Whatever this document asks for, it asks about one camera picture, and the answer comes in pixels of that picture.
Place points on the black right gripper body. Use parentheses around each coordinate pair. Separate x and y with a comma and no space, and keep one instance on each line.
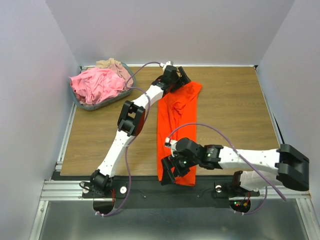
(172,167)

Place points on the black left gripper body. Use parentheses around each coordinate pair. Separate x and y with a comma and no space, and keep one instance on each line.
(172,82)

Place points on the orange t shirt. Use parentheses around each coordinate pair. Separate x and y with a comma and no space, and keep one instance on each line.
(176,109)

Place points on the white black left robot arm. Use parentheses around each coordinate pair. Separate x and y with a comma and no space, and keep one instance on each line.
(131,121)

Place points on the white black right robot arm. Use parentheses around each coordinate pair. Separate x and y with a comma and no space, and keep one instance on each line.
(283,166)

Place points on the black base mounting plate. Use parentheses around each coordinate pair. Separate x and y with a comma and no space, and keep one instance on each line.
(146,192)

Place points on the beige t shirt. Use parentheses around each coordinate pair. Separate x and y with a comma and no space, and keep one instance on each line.
(117,67)

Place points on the pink t shirt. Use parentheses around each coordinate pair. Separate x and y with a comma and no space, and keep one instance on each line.
(96,85)

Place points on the grey laundry basket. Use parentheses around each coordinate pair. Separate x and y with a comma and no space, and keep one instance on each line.
(107,101)

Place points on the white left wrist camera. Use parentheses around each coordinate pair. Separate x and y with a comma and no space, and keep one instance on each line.
(164,65)

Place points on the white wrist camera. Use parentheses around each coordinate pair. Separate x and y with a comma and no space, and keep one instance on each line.
(164,65)
(169,143)

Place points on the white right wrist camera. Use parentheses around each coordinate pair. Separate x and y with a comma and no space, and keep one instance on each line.
(169,143)

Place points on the aluminium frame rail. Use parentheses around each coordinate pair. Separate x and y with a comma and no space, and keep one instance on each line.
(61,190)

